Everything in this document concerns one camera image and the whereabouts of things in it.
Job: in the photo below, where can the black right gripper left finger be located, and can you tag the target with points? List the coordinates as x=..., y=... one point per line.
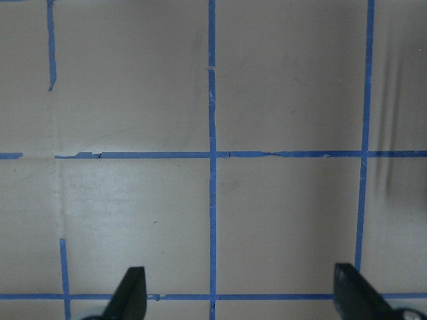
x=130, y=298

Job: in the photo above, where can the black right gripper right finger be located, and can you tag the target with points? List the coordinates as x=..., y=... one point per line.
x=355, y=298

